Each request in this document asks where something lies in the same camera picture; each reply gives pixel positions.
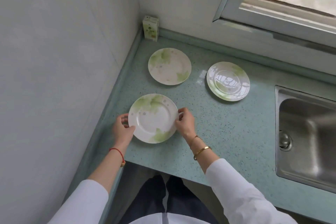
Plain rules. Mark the person's left hand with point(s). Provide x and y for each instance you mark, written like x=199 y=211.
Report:
x=121 y=133

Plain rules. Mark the person's right hand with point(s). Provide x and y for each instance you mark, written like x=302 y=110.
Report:
x=187 y=125

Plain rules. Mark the person's right thumb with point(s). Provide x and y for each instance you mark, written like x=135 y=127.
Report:
x=178 y=124

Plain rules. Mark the person's left thumb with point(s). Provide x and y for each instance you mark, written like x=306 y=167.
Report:
x=132 y=128

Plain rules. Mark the white plate with green leaves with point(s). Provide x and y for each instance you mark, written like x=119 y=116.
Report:
x=169 y=66
x=153 y=121
x=227 y=81

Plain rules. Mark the person's left forearm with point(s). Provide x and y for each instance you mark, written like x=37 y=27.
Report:
x=105 y=168

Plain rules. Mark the person's right forearm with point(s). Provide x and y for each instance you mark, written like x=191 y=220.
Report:
x=217 y=171

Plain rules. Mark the gold bangle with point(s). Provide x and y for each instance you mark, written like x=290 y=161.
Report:
x=203 y=149

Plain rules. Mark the person's dark trousers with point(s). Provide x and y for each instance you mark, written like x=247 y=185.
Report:
x=181 y=200

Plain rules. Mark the small pale green carton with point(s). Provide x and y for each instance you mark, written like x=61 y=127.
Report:
x=150 y=29

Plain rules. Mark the stainless steel sink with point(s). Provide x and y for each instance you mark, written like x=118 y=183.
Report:
x=307 y=137

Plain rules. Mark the window frame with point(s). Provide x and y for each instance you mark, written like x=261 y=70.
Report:
x=231 y=0

